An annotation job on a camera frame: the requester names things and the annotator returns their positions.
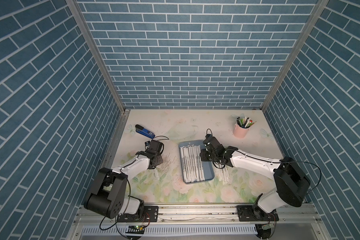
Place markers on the blue stapler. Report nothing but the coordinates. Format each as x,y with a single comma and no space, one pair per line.
143,131

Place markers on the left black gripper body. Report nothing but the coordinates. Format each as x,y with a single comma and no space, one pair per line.
159,159

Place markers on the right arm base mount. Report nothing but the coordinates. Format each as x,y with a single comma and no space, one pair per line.
247,213

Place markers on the pens in cup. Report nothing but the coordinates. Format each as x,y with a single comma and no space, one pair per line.
245,123

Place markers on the wrapped straw pile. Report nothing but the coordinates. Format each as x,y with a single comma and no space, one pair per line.
156,173
223,175

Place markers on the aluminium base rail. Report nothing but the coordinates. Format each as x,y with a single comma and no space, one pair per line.
226,214

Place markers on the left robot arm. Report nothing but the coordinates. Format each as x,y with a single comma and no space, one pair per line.
107,193

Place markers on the pink pen cup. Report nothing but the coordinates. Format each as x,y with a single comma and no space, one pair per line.
240,132

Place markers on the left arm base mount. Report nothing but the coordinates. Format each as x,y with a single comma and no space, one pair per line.
146,214

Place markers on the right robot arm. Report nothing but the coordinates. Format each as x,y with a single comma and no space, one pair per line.
291,182

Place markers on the straw being gripped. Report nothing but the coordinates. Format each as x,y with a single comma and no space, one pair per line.
191,163

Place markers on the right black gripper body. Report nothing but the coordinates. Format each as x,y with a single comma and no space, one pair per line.
206,157

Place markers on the right wrapped straw pile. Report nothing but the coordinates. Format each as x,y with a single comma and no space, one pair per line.
223,175

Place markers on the left wrapped straw pile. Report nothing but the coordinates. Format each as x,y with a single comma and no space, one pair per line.
156,173

